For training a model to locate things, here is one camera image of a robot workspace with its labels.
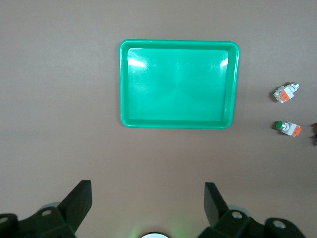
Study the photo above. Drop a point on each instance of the red push button switch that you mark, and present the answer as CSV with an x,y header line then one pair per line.
x,y
314,135

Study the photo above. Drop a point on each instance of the white orange-capped switch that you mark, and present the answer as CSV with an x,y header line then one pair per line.
x,y
291,129

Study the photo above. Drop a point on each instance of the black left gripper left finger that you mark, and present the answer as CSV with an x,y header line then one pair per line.
x,y
71,208

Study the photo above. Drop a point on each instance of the green plastic tray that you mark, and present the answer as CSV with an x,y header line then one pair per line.
x,y
178,86

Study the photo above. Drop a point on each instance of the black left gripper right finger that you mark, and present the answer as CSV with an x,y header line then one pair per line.
x,y
215,208

